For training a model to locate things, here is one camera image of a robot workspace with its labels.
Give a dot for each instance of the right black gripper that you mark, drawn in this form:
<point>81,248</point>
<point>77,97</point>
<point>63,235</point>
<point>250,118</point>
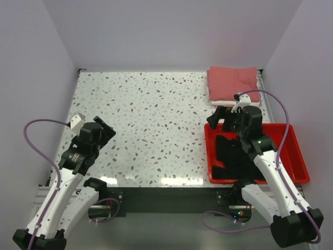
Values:
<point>222,112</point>

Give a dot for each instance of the black clothes in bin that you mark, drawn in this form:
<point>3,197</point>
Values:
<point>236,163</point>

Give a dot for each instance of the red plastic bin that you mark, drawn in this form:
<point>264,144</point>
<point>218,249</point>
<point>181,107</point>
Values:
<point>291,157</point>

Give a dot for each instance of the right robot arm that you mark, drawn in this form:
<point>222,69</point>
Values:
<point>291,219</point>

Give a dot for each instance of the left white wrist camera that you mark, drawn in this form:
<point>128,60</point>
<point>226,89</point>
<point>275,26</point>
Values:
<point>77,122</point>

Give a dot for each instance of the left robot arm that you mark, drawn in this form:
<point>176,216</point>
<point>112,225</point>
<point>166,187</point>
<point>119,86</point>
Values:
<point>59,213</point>

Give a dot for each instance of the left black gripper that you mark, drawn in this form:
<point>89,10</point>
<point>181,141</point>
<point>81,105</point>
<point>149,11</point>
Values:
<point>107,131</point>

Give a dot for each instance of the folded white t shirt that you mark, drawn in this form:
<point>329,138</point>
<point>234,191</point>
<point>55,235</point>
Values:
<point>231,103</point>

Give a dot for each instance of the pink polo shirt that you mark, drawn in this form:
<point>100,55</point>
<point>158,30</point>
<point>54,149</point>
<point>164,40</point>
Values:
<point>224,82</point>

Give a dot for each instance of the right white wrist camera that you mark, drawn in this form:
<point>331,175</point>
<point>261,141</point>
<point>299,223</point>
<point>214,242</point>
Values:
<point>242,100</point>

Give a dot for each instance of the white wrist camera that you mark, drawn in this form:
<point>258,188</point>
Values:
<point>242,100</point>
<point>77,122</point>

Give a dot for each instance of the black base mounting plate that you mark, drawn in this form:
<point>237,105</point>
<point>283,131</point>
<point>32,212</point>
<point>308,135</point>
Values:
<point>180,200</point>

